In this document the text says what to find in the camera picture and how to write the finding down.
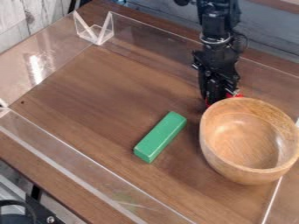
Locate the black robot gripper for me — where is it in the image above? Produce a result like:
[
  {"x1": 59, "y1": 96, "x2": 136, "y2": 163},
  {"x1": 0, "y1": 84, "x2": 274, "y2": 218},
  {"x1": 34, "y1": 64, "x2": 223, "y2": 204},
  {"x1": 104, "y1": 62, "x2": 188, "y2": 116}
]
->
[{"x1": 192, "y1": 34, "x2": 241, "y2": 106}]

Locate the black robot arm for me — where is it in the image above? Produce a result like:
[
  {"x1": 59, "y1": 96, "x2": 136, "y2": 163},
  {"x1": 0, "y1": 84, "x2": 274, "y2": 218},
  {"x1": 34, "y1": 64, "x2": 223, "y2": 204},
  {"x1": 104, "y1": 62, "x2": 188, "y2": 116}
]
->
[{"x1": 192, "y1": 0, "x2": 247, "y2": 106}]

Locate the wooden bowl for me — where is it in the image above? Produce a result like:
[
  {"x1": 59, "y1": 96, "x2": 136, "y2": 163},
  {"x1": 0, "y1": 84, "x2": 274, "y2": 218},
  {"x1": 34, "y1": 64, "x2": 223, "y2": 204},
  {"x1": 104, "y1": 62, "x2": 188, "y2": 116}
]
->
[{"x1": 200, "y1": 98, "x2": 299, "y2": 185}]

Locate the green rectangular block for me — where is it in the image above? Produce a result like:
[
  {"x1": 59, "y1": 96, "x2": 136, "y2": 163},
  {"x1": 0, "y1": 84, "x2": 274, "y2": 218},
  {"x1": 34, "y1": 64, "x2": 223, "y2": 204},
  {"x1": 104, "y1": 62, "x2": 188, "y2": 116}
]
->
[{"x1": 134, "y1": 111, "x2": 187, "y2": 164}]

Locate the black metal clamp base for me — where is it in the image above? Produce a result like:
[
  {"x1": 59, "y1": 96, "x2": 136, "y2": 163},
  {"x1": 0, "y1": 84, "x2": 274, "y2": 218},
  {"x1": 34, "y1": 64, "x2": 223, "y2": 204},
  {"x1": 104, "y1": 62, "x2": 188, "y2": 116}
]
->
[{"x1": 0, "y1": 193, "x2": 66, "y2": 224}]

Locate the clear acrylic enclosure wall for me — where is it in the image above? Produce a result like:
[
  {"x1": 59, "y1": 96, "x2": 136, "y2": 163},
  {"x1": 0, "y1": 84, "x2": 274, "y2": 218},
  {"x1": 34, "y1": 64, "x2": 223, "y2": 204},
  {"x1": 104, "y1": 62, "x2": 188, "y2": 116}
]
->
[{"x1": 0, "y1": 8, "x2": 299, "y2": 224}]

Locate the black cable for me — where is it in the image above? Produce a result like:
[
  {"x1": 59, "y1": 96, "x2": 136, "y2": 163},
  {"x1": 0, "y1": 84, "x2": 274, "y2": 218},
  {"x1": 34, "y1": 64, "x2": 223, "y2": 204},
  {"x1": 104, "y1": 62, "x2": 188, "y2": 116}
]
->
[{"x1": 0, "y1": 199, "x2": 40, "y2": 224}]

